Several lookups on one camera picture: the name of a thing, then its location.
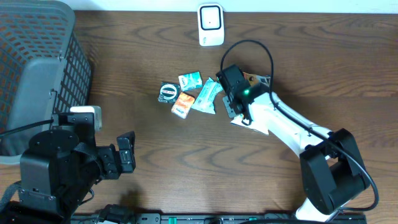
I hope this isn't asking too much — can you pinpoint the dark grey plastic basket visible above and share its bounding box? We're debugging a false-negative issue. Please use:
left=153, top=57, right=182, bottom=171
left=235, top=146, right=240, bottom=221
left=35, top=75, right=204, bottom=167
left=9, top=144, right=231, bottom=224
left=0, top=0, right=93, bottom=165

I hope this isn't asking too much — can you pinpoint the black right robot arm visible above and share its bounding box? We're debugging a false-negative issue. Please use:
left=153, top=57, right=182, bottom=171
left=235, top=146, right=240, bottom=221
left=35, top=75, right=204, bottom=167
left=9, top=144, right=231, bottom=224
left=216, top=65, right=371, bottom=222

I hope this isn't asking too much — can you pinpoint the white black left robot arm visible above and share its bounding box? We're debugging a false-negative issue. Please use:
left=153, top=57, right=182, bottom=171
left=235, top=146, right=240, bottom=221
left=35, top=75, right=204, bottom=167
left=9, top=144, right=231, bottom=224
left=1, top=112, right=136, bottom=223

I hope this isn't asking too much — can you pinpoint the white barcode scanner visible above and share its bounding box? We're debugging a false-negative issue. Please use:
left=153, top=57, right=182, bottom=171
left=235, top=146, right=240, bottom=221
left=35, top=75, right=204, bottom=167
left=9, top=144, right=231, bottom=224
left=197, top=3, right=224, bottom=47

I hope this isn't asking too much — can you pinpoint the teal white snack packet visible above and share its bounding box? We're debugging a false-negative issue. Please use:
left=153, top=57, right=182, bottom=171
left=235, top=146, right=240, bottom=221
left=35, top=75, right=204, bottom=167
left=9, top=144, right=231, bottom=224
left=192, top=77, right=223, bottom=114

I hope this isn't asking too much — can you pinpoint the small teal candy box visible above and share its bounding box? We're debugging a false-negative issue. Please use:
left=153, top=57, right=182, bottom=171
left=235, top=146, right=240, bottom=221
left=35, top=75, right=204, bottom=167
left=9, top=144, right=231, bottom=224
left=178, top=72, right=203, bottom=91

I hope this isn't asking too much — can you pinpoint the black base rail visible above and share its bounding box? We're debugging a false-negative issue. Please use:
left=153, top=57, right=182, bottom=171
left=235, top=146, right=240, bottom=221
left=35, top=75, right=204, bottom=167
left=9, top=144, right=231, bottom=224
left=71, top=213, right=368, bottom=224

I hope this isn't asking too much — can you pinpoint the small orange candy box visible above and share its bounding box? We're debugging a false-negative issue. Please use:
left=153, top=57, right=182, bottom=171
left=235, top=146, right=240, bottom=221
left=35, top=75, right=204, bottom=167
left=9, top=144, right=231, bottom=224
left=171, top=92, right=195, bottom=119

